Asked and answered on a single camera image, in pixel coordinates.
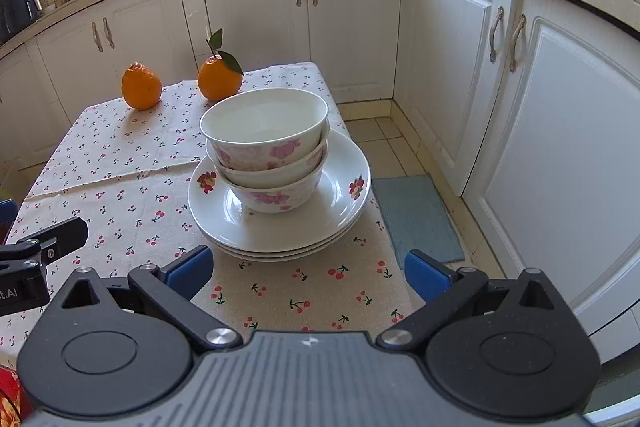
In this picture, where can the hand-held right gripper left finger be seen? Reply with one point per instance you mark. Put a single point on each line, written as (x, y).
(190, 269)

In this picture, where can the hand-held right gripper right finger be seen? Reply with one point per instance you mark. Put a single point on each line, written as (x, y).
(425, 277)

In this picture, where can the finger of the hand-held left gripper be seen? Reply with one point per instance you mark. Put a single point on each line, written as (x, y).
(6, 213)
(65, 232)

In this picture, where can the white pink-flower bowl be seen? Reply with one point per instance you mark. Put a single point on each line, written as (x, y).
(265, 117)
(275, 199)
(270, 174)

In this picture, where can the stained white fruit-print plate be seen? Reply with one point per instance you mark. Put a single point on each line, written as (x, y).
(320, 217)

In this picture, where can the blue floor mat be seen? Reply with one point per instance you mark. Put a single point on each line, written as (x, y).
(420, 222)

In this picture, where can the cherry-print tablecloth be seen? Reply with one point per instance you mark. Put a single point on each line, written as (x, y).
(125, 187)

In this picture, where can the red printed carton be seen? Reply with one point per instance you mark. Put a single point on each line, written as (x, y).
(12, 399)

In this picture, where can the bumpy-topped orange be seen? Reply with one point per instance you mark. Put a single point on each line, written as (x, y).
(141, 87)

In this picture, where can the orange with green leaves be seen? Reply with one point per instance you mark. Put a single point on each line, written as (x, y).
(219, 79)

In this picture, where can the black air fryer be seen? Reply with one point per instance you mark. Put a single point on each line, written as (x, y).
(15, 9)

